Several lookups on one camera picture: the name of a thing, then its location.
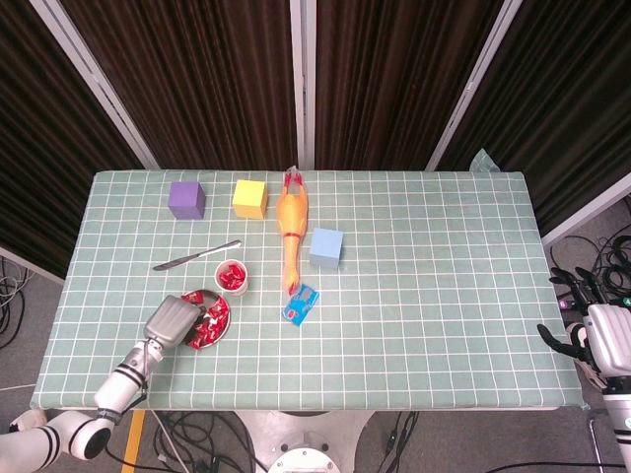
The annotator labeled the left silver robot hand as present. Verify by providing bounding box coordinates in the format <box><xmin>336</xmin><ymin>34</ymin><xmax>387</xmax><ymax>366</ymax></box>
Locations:
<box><xmin>144</xmin><ymin>294</ymin><xmax>214</xmax><ymax>350</ymax></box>

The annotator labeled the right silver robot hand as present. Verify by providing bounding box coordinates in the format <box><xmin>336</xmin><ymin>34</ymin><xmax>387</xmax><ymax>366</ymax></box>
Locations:
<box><xmin>536</xmin><ymin>267</ymin><xmax>631</xmax><ymax>380</ymax></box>

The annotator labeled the round metal plate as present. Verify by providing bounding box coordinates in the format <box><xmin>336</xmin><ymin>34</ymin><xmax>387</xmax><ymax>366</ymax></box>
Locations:
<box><xmin>180</xmin><ymin>289</ymin><xmax>232</xmax><ymax>351</ymax></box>

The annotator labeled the white paper cup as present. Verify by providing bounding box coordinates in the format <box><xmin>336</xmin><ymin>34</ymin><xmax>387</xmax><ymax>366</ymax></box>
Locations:
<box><xmin>213</xmin><ymin>259</ymin><xmax>250</xmax><ymax>298</ymax></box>

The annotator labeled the white sneaker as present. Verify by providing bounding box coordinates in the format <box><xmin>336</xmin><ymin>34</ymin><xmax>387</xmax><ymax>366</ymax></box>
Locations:
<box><xmin>574</xmin><ymin>359</ymin><xmax>608</xmax><ymax>391</ymax></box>
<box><xmin>565</xmin><ymin>322</ymin><xmax>589</xmax><ymax>347</ymax></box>

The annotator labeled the silver table knife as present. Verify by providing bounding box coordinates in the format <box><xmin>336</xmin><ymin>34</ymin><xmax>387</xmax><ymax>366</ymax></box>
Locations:
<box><xmin>152</xmin><ymin>239</ymin><xmax>243</xmax><ymax>272</ymax></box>

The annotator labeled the grey metal stand leg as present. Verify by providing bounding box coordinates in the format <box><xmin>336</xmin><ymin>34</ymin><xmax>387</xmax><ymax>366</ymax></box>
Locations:
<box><xmin>588</xmin><ymin>408</ymin><xmax>608</xmax><ymax>473</ymax></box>

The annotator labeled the purple foam cube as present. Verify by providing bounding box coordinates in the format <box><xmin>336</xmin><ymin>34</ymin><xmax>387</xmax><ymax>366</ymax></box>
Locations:
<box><xmin>169</xmin><ymin>180</ymin><xmax>206</xmax><ymax>221</ymax></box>

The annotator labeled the yellow floor tape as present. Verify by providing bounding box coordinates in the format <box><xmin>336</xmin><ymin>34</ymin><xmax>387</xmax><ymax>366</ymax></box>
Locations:
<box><xmin>120</xmin><ymin>410</ymin><xmax>148</xmax><ymax>473</ymax></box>

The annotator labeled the blue snack packet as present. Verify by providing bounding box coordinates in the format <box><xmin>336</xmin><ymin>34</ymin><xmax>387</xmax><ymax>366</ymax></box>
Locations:
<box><xmin>282</xmin><ymin>284</ymin><xmax>320</xmax><ymax>326</ymax></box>

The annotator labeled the yellow foam cube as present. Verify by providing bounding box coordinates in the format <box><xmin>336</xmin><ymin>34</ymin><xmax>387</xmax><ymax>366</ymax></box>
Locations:
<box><xmin>232</xmin><ymin>179</ymin><xmax>269</xmax><ymax>221</ymax></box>

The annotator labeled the orange rubber chicken toy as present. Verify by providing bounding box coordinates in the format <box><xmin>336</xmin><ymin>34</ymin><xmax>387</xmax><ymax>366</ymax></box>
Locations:
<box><xmin>275</xmin><ymin>166</ymin><xmax>310</xmax><ymax>299</ymax></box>

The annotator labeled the light blue foam cube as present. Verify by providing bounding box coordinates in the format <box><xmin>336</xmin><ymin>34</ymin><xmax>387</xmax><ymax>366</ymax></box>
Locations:
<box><xmin>309</xmin><ymin>227</ymin><xmax>345</xmax><ymax>271</ymax></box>

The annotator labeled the green checked tablecloth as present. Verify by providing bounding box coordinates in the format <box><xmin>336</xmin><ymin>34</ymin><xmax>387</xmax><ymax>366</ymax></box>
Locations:
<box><xmin>29</xmin><ymin>147</ymin><xmax>592</xmax><ymax>413</ymax></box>

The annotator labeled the dark brown partition panel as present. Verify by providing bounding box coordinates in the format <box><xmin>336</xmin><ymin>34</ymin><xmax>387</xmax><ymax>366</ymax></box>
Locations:
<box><xmin>0</xmin><ymin>0</ymin><xmax>149</xmax><ymax>280</ymax></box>
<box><xmin>438</xmin><ymin>0</ymin><xmax>631</xmax><ymax>237</ymax></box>
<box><xmin>61</xmin><ymin>0</ymin><xmax>300</xmax><ymax>171</ymax></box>
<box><xmin>314</xmin><ymin>0</ymin><xmax>507</xmax><ymax>171</ymax></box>

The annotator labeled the black floor cable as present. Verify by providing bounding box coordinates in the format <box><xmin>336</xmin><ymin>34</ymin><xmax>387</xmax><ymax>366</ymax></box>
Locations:
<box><xmin>549</xmin><ymin>235</ymin><xmax>631</xmax><ymax>297</ymax></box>
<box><xmin>147</xmin><ymin>411</ymin><xmax>270</xmax><ymax>473</ymax></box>
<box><xmin>377</xmin><ymin>411</ymin><xmax>420</xmax><ymax>473</ymax></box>

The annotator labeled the white partition base rail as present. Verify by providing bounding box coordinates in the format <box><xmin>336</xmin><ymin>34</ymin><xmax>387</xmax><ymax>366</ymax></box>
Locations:
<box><xmin>539</xmin><ymin>171</ymin><xmax>631</xmax><ymax>247</ymax></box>
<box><xmin>0</xmin><ymin>244</ymin><xmax>65</xmax><ymax>286</ymax></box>

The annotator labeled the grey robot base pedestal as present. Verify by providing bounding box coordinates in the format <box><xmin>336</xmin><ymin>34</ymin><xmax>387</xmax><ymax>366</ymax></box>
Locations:
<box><xmin>236</xmin><ymin>409</ymin><xmax>376</xmax><ymax>473</ymax></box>

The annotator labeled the white partition frame post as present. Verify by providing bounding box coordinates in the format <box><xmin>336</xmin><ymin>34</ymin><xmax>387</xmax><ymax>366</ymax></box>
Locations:
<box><xmin>28</xmin><ymin>0</ymin><xmax>162</xmax><ymax>171</ymax></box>
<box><xmin>424</xmin><ymin>0</ymin><xmax>525</xmax><ymax>172</ymax></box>
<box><xmin>289</xmin><ymin>0</ymin><xmax>316</xmax><ymax>171</ymax></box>

